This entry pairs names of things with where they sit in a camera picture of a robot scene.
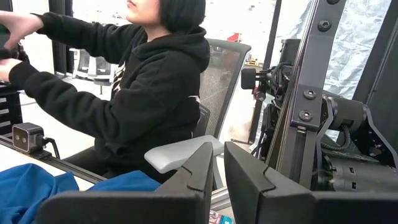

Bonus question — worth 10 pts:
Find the black room pillar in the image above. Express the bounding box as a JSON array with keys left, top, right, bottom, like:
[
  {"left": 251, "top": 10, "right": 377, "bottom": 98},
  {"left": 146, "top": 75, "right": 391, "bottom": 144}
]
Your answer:
[{"left": 48, "top": 0, "right": 74, "bottom": 75}]

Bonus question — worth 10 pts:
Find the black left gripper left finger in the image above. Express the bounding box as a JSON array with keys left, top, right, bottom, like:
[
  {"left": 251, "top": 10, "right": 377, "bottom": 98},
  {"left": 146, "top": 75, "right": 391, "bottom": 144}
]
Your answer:
[{"left": 35, "top": 141, "right": 215, "bottom": 224}]

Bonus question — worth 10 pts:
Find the small grey table camera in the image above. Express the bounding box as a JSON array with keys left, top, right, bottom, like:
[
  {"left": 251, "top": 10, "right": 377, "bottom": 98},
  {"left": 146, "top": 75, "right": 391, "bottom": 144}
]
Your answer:
[{"left": 12, "top": 122, "right": 45, "bottom": 154}]

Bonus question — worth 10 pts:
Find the grey mesh office chair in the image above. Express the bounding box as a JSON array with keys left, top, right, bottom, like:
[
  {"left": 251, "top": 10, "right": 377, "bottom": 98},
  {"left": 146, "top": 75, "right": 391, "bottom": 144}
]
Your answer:
[{"left": 144, "top": 38, "right": 252, "bottom": 190}]

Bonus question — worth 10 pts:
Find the person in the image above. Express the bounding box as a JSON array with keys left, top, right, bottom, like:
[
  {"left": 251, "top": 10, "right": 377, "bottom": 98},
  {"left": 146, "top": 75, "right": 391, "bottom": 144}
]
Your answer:
[{"left": 0, "top": 0, "right": 211, "bottom": 184}]

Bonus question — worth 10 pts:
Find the person's right hand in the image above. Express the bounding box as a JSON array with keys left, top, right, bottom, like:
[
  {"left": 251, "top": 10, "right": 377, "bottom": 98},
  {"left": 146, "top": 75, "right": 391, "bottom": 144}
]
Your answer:
[{"left": 0, "top": 11, "right": 44, "bottom": 50}]

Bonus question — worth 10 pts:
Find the blue cloth garment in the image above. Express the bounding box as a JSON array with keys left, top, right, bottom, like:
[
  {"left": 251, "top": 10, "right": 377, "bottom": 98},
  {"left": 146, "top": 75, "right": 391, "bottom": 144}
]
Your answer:
[{"left": 0, "top": 164, "right": 161, "bottom": 224}]

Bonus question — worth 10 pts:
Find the white plastic sheet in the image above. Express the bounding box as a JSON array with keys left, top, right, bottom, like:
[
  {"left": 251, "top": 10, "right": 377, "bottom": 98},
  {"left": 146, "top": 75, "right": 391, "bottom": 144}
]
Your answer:
[{"left": 273, "top": 0, "right": 392, "bottom": 100}]

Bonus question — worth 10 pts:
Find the red shelf rack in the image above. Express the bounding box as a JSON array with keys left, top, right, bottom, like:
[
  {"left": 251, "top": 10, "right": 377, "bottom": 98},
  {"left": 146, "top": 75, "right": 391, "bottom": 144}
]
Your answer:
[{"left": 226, "top": 32, "right": 243, "bottom": 43}]

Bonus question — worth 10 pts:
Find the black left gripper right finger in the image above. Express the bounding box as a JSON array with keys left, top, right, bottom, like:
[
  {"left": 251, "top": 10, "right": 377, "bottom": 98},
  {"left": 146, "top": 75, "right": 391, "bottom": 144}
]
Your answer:
[{"left": 223, "top": 141, "right": 398, "bottom": 224}]

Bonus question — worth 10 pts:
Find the person's left hand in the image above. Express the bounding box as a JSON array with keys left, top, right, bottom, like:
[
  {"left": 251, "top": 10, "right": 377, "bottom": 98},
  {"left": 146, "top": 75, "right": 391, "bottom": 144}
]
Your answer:
[{"left": 0, "top": 58, "right": 22, "bottom": 82}]

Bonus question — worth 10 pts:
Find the black upright frame post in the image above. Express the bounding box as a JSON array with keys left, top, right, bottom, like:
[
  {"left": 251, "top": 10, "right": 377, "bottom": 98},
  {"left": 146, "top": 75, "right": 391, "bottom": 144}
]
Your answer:
[{"left": 266, "top": 0, "right": 348, "bottom": 189}]

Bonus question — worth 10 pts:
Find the person's hand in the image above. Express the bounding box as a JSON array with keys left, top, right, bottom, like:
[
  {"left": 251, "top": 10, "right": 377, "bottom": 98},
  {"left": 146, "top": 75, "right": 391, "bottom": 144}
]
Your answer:
[
  {"left": 0, "top": 11, "right": 44, "bottom": 50},
  {"left": 0, "top": 58, "right": 22, "bottom": 82}
]

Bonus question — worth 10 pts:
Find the black camera cable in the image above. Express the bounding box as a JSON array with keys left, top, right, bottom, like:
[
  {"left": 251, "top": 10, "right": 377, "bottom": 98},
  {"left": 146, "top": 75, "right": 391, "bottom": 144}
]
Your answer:
[{"left": 42, "top": 136, "right": 61, "bottom": 159}]

